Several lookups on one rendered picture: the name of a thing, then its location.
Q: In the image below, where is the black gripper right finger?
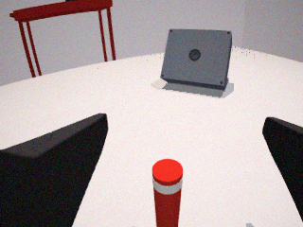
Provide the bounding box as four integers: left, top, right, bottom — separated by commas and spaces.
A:
262, 117, 303, 220

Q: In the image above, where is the red peg with white band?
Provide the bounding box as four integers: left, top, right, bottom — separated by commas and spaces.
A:
151, 159, 183, 227

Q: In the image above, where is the grey sloped panel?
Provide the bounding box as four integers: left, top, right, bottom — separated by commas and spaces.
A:
160, 29, 232, 91

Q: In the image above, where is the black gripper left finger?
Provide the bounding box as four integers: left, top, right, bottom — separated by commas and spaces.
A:
0, 113, 109, 227

